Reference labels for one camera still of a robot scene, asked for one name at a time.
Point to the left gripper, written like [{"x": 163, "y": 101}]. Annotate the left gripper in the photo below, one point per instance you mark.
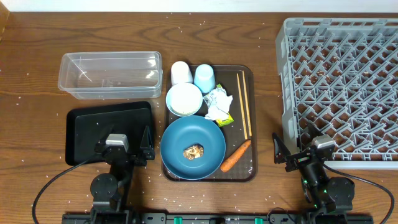
[{"x": 149, "y": 150}]

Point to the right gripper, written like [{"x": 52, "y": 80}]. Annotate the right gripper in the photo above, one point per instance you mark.
[{"x": 297, "y": 159}]

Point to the brown food scrap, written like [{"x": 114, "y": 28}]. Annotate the brown food scrap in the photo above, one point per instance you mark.
[{"x": 193, "y": 152}]

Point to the light blue rice bowl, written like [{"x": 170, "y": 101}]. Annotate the light blue rice bowl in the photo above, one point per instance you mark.
[{"x": 184, "y": 99}]

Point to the orange carrot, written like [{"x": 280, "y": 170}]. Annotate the orange carrot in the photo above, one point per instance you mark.
[{"x": 235, "y": 157}]

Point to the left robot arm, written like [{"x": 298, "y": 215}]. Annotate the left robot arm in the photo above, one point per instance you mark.
[{"x": 110, "y": 190}]

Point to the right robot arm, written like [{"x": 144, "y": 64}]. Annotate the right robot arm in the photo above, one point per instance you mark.
[{"x": 331, "y": 197}]

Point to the grey dishwasher rack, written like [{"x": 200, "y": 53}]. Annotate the grey dishwasher rack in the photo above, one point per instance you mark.
[{"x": 340, "y": 74}]

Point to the black plastic tray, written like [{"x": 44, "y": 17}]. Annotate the black plastic tray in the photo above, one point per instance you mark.
[{"x": 83, "y": 127}]

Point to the left wooden chopstick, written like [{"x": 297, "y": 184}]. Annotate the left wooden chopstick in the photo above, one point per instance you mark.
[{"x": 242, "y": 107}]

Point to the dark blue plate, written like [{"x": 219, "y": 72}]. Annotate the dark blue plate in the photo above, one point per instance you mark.
[{"x": 188, "y": 131}]

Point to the yellow green wrapper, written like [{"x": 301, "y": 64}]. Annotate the yellow green wrapper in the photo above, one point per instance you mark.
[{"x": 223, "y": 103}]

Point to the brown serving tray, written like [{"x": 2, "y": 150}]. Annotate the brown serving tray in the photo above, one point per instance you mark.
[{"x": 246, "y": 168}]

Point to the clear plastic container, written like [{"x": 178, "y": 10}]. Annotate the clear plastic container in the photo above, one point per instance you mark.
[{"x": 111, "y": 75}]

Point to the crumpled white paper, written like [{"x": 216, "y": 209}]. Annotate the crumpled white paper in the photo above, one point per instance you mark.
[{"x": 210, "y": 100}]

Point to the white plastic cup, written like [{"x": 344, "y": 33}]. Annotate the white plastic cup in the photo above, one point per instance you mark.
[{"x": 180, "y": 73}]

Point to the light blue plastic cup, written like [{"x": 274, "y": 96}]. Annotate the light blue plastic cup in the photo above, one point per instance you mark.
[{"x": 204, "y": 78}]

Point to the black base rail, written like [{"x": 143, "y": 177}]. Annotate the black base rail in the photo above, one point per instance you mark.
[{"x": 161, "y": 218}]

